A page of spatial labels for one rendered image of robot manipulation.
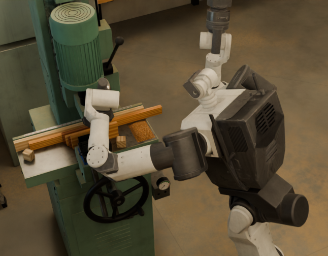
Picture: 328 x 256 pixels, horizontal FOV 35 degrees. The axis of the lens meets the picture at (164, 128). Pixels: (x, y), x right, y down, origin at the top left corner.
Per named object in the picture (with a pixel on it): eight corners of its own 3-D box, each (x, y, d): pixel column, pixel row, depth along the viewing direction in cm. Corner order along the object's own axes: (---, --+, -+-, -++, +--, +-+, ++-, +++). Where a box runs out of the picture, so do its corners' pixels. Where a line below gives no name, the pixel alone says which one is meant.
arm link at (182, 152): (165, 176, 173) (203, 166, 169) (157, 181, 165) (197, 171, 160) (156, 142, 173) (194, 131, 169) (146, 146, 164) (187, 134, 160)
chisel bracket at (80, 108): (84, 127, 225) (82, 112, 219) (75, 108, 235) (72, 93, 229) (100, 122, 227) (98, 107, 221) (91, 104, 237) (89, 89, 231)
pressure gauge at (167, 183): (158, 194, 245) (158, 183, 239) (155, 189, 247) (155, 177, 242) (170, 190, 246) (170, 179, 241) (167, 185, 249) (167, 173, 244)
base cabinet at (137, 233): (78, 289, 276) (57, 201, 229) (52, 211, 317) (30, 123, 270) (156, 260, 289) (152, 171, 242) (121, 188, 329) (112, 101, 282)
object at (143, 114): (30, 151, 227) (29, 144, 224) (29, 148, 228) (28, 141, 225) (162, 113, 244) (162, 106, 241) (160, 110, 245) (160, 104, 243)
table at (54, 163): (31, 204, 211) (28, 195, 207) (17, 156, 233) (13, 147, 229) (168, 162, 228) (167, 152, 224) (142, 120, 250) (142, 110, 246)
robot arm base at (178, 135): (191, 172, 177) (216, 168, 168) (165, 184, 168) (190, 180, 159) (178, 130, 176) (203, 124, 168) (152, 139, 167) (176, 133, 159)
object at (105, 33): (97, 61, 233) (93, 32, 223) (91, 51, 240) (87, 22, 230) (115, 57, 236) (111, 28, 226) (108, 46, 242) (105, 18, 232)
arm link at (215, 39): (229, 18, 201) (226, 46, 206) (201, 17, 202) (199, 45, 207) (230, 25, 191) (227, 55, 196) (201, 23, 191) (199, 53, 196)
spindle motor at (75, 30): (67, 96, 207) (55, 28, 186) (57, 73, 219) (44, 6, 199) (109, 86, 212) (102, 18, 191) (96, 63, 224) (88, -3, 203)
